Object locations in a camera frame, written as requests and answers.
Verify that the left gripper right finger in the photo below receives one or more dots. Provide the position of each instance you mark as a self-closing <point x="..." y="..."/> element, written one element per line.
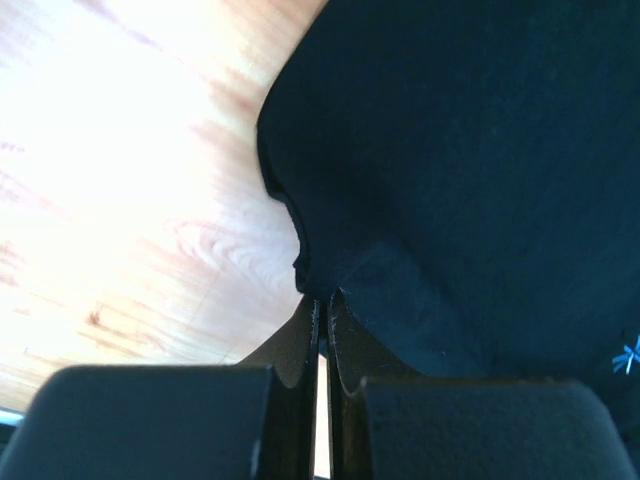
<point x="388" y="421"/>

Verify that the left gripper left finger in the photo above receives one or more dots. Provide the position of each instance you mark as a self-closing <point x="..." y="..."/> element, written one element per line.
<point x="251" y="420"/>

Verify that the black t shirt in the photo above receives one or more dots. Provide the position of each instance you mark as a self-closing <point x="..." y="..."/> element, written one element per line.
<point x="466" y="173"/>

